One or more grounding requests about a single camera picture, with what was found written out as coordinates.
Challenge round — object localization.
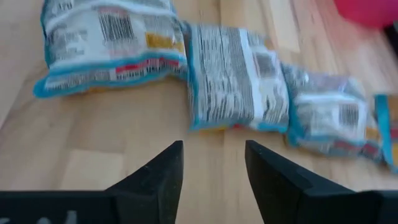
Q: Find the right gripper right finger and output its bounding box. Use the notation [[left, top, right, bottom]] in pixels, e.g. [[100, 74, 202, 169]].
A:
[[244, 139, 358, 224]]

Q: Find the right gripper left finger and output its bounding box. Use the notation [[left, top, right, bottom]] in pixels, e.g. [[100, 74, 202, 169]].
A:
[[105, 139, 185, 224]]

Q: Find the blue less-sodium beef ramen pack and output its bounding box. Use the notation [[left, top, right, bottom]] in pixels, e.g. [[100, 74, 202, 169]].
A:
[[281, 63, 384, 163], [374, 93, 398, 174], [182, 21, 290, 134], [33, 0, 188, 99]]

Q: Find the pink plastic bin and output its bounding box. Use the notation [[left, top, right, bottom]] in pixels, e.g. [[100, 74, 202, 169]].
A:
[[334, 0, 398, 29]]

